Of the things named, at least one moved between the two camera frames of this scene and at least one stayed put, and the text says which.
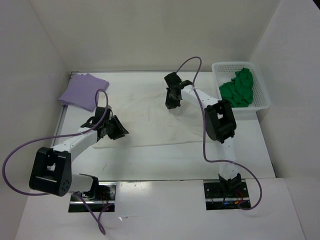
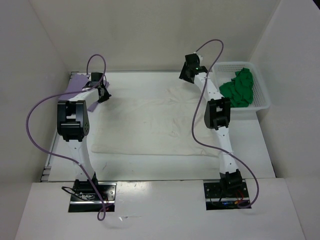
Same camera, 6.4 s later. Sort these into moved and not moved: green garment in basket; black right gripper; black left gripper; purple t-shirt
Moved: black right gripper; black left gripper
Not moved: purple t-shirt; green garment in basket
